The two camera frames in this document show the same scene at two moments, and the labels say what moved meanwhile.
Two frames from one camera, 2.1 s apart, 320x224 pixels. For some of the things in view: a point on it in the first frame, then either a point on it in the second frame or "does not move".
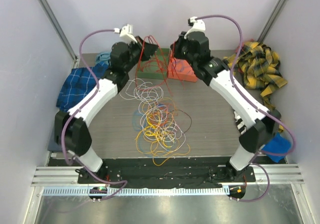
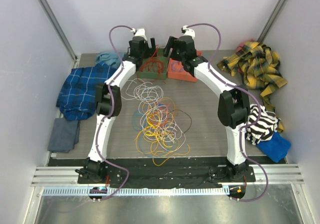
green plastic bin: [156, 67] does not move
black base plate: [169, 171] does not move
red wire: [162, 59] -> [151, 69]
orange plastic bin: [180, 69] does not move
